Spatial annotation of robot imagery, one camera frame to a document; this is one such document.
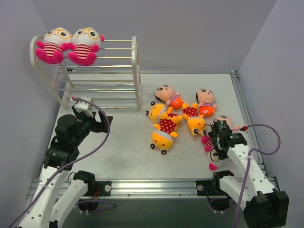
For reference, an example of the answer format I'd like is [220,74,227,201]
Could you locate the yellow bear plush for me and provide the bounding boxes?
[150,130,174,155]
[145,101,182,137]
[182,103,206,136]

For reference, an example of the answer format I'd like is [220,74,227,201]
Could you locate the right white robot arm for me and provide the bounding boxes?
[208,120,289,228]

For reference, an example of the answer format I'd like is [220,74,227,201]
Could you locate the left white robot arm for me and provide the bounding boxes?
[18,111,113,228]

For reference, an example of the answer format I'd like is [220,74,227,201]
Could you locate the cream two-tier shelf rack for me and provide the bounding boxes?
[29,36,141,109]

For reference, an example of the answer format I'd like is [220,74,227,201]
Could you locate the peach boy plush right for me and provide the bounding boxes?
[212,115,240,133]

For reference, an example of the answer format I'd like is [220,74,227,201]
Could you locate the peach boy plush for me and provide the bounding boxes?
[212,115,240,133]
[196,89,218,117]
[154,85,183,110]

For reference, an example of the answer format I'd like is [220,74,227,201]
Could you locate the peach boy plush middle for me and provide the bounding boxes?
[196,89,218,117]

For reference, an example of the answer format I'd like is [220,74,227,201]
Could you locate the peach boy plush left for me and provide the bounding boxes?
[154,85,183,110]

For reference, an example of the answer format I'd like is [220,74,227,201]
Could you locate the pink plush with glasses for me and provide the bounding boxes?
[35,27,72,64]

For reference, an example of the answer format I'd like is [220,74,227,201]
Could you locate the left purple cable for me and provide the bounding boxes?
[7,96,117,228]

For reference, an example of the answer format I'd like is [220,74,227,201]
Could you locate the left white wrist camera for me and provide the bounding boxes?
[70,96,93,117]

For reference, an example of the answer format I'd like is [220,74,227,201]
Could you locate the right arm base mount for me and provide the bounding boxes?
[196,171,234,196]

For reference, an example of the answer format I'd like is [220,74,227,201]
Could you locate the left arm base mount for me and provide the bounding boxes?
[78,180,112,197]

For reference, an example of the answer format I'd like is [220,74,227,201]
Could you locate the aluminium front rail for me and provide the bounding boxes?
[26,179,283,200]

